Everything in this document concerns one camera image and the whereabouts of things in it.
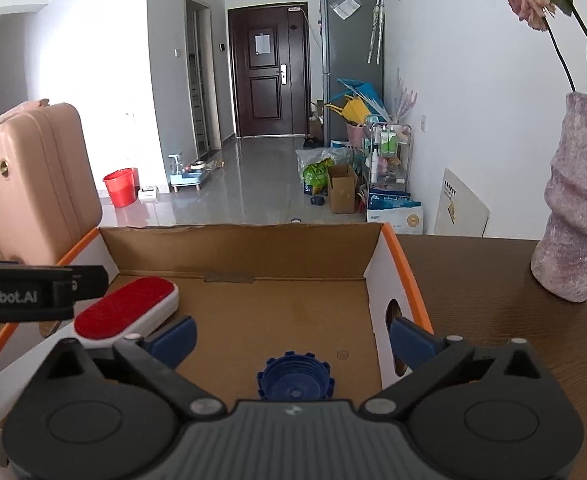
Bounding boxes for blue and white carton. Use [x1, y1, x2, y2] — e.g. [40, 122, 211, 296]
[366, 187, 423, 235]

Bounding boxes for clear folded umbrella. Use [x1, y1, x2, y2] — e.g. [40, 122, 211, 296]
[367, 0, 385, 65]

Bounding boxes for red and white lint brush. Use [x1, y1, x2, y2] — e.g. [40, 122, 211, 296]
[73, 276, 181, 351]

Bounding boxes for red plastic bucket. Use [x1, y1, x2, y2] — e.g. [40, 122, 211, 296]
[103, 168, 139, 207]

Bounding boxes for metal wire rack cart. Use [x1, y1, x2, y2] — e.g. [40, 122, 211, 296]
[364, 115, 413, 196]

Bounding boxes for pale purple dried stems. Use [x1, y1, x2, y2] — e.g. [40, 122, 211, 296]
[391, 67, 418, 121]

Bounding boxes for clear plastic document sleeve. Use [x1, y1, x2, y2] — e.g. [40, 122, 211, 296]
[332, 0, 361, 20]

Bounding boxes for brown cardboard carton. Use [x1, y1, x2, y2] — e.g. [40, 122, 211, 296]
[327, 164, 359, 215]

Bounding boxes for dark brown entrance door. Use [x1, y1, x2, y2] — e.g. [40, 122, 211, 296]
[227, 4, 310, 138]

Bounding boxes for bunch of dried pink roses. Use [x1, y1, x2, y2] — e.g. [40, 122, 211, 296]
[506, 0, 587, 108]

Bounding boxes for green plastic bag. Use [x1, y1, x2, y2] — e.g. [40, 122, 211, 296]
[296, 149, 337, 196]

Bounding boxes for white flat board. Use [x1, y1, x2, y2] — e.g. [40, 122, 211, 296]
[433, 168, 490, 237]

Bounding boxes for pet water feeder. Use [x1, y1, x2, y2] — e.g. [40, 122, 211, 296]
[169, 154, 209, 193]

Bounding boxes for blue plastic object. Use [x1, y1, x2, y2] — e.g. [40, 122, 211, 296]
[337, 78, 379, 106]

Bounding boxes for pink hard-shell suitcase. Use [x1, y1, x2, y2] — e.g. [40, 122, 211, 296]
[0, 100, 103, 266]

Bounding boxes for pale purple textured vase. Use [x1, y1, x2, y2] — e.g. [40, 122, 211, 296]
[531, 91, 587, 303]

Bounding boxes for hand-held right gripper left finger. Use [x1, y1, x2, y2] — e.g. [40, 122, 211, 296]
[36, 316, 224, 421]

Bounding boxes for yellow plastic object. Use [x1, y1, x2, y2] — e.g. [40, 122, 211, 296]
[326, 97, 369, 123]

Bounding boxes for blue plastic bottle cap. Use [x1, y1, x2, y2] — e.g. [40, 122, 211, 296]
[256, 350, 335, 402]

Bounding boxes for grey refrigerator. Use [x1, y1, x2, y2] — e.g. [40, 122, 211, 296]
[321, 0, 384, 148]

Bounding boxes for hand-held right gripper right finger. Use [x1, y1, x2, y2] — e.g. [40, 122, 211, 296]
[362, 317, 549, 420]

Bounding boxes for red cardboard box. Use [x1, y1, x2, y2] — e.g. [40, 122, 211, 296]
[0, 222, 434, 428]

